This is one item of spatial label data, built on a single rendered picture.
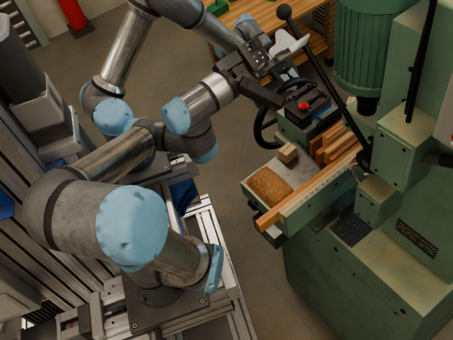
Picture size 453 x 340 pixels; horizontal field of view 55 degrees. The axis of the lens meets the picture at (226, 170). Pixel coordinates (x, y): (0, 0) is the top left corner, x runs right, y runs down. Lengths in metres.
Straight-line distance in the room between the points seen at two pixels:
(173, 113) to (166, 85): 2.19
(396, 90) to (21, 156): 0.79
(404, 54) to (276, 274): 1.41
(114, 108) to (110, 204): 0.80
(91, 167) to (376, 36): 0.61
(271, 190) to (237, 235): 1.03
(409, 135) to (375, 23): 0.23
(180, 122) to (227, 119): 1.83
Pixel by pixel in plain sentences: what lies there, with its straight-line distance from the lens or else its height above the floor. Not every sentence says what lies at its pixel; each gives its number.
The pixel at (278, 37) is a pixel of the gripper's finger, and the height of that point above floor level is 1.35.
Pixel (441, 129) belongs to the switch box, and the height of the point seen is 1.35.
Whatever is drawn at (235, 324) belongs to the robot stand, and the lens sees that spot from 1.82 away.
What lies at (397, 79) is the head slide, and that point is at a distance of 0.96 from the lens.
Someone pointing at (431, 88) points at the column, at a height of 1.36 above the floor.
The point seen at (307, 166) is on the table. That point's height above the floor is 0.90.
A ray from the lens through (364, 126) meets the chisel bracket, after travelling 1.19.
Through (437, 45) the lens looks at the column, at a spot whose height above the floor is 1.45.
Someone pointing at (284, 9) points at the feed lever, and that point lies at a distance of 0.99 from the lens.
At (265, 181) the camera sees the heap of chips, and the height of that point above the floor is 0.94.
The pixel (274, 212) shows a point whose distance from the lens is 1.16.
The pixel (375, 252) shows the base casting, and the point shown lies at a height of 0.80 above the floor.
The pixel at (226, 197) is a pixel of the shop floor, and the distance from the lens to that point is 2.35.
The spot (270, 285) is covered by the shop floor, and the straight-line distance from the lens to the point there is 2.09.
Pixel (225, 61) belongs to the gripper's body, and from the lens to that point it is 0.97.
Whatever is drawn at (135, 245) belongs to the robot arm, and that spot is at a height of 1.40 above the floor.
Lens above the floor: 1.93
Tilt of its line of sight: 52 degrees down
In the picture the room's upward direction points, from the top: 16 degrees counter-clockwise
